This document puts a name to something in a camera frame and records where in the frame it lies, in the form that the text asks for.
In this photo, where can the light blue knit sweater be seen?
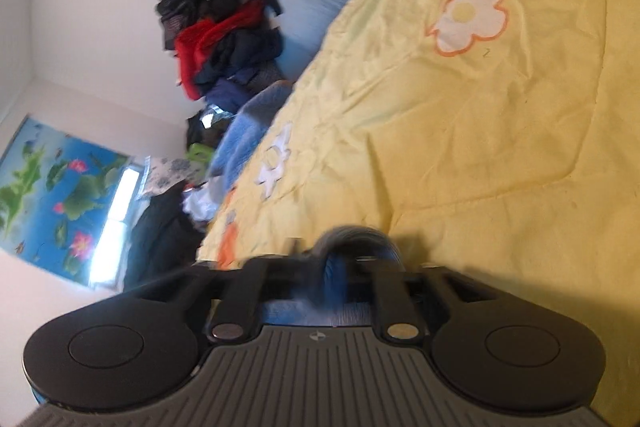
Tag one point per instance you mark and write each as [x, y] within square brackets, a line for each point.
[245, 132]

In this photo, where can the black jacket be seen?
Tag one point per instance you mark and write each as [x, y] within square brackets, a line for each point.
[160, 242]

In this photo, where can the yellow printed bedspread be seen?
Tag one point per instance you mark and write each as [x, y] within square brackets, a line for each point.
[475, 132]

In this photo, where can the white cloth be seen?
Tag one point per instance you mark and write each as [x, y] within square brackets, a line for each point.
[202, 204]

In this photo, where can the red garment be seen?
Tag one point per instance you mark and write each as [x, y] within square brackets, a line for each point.
[205, 42]

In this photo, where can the lotus wall poster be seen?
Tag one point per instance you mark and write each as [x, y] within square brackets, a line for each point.
[50, 197]

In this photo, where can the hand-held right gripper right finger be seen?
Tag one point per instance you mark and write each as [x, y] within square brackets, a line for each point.
[390, 287]

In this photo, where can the clear plastic bag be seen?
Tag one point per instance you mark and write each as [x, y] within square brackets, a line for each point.
[310, 17]

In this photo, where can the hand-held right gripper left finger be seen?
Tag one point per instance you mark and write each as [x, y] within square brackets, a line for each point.
[280, 279]

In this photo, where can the green cloth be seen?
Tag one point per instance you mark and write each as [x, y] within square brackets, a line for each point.
[200, 153]

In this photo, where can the grey sweater with navy sleeves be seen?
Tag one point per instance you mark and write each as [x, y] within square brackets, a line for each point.
[350, 239]

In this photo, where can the window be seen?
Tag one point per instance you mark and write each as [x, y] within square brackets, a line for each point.
[112, 227]

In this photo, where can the floral cloth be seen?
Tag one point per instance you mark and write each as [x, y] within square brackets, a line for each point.
[167, 174]

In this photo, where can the silver foil packet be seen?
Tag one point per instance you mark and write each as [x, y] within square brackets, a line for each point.
[210, 117]

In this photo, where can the dark navy garments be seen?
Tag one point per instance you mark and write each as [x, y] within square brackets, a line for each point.
[240, 62]

